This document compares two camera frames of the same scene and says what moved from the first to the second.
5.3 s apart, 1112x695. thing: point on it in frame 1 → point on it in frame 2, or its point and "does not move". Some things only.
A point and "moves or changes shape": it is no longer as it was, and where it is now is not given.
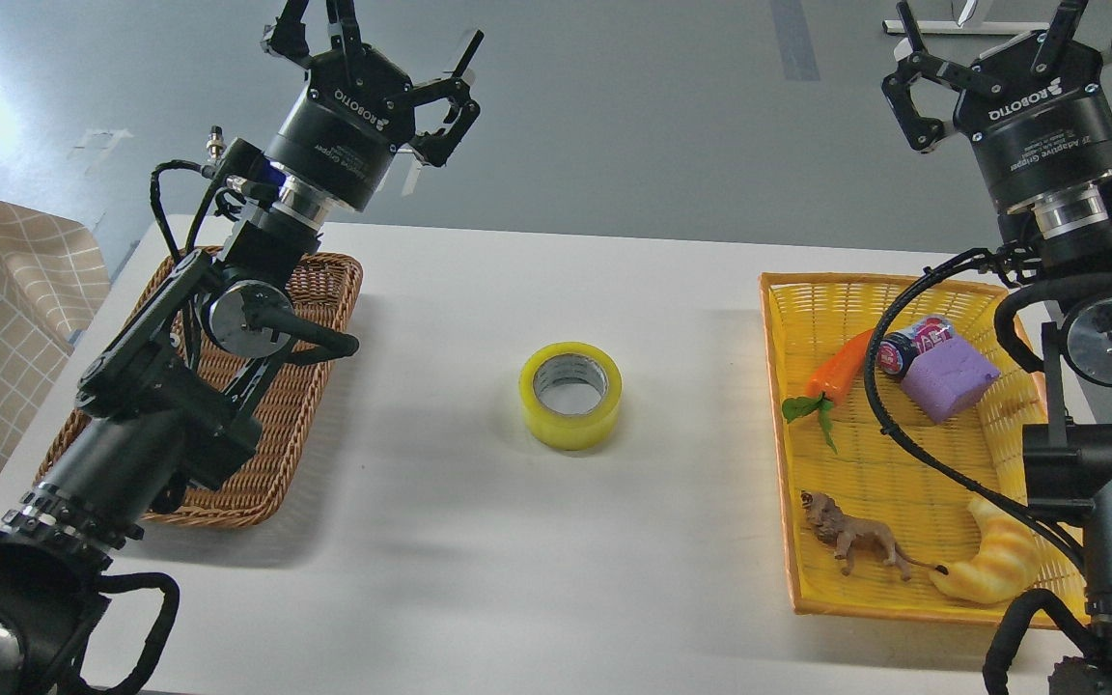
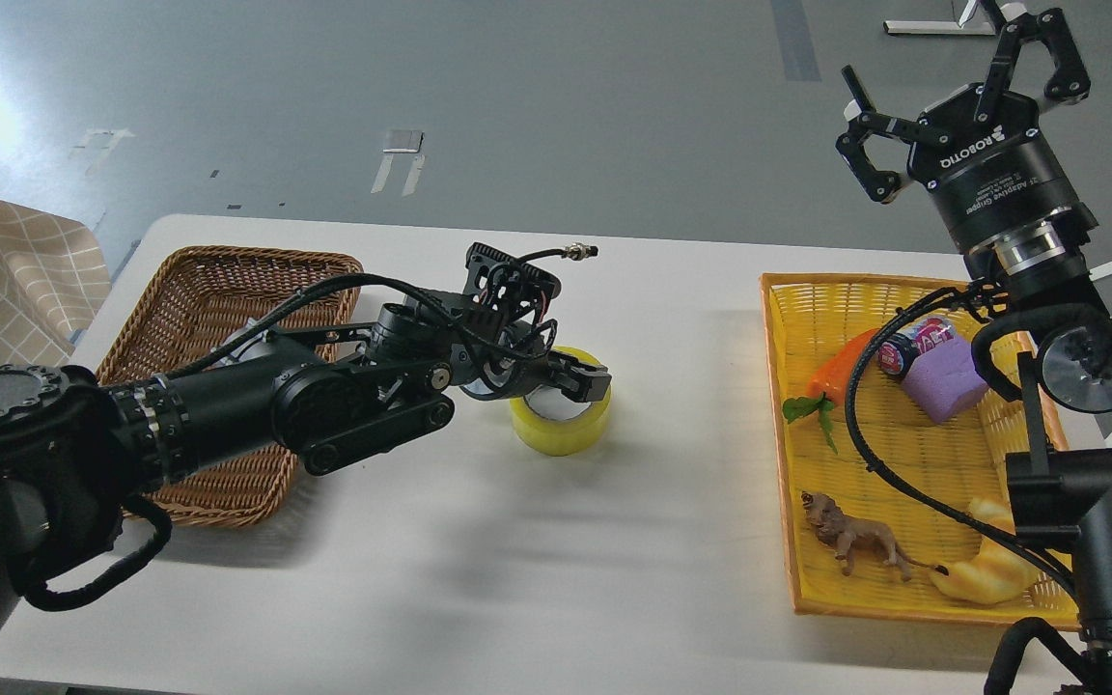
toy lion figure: (847, 533) does not move
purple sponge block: (941, 379) does not move
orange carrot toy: (828, 381) does not move
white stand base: (959, 26) does not move
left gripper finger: (288, 37) → (577, 381)
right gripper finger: (924, 133) → (880, 185)
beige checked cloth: (13, 288) does not move
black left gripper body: (352, 116) → (500, 364)
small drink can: (899, 347) does not move
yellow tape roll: (570, 395) moves or changes shape
